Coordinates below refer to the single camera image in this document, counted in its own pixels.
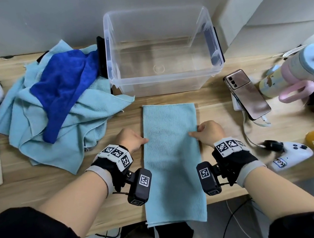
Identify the person's right hand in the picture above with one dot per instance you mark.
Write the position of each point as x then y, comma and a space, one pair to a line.
210, 133

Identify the person's left hand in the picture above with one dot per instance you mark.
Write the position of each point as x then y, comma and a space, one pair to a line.
131, 139

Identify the dark blue towel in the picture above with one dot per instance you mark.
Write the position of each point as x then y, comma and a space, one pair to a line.
63, 80

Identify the clear plastic storage box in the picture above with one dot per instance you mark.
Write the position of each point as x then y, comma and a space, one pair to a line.
163, 51

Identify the person's left forearm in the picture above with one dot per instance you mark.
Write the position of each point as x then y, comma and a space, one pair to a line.
75, 201

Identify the person's right forearm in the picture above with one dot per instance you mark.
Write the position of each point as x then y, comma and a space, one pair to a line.
280, 193

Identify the white power bank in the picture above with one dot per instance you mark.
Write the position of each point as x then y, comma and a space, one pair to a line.
235, 105

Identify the rose gold smartphone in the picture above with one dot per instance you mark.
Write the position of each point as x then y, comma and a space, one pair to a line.
248, 97

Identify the black round plug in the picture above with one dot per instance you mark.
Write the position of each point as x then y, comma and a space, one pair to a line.
274, 146

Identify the white game controller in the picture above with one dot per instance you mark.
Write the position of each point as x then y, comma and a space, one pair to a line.
292, 155

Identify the white shelf unit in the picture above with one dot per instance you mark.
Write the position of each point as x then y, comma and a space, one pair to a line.
274, 8

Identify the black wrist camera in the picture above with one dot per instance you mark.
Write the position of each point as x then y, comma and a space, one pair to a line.
141, 186
208, 178

